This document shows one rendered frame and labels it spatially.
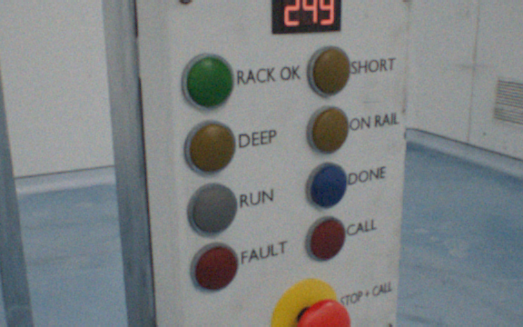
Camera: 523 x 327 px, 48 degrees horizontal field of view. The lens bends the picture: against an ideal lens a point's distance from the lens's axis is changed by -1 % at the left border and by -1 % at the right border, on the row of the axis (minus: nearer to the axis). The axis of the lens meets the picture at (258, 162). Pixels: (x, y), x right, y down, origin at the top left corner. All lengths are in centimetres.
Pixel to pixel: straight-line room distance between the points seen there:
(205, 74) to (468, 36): 410
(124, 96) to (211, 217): 11
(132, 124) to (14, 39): 330
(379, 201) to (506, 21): 377
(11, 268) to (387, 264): 125
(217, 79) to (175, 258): 11
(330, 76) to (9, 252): 129
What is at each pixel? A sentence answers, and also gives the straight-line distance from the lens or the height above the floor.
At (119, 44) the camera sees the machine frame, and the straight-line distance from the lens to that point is 39.
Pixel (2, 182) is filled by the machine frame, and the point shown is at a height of 71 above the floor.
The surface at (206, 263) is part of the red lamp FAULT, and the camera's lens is 34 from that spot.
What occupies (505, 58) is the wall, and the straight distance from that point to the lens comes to 416.
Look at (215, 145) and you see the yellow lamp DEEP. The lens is 32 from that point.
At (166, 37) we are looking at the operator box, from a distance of 32.
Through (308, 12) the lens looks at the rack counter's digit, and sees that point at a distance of 35.
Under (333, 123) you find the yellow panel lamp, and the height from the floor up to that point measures 104.
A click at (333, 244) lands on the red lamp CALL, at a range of 39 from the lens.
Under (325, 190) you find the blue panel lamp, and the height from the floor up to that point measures 100.
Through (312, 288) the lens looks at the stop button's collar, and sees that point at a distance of 40.
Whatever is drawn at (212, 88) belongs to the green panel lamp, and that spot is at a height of 107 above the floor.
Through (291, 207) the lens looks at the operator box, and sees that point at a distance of 37.
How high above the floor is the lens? 112
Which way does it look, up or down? 16 degrees down
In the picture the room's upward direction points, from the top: 1 degrees counter-clockwise
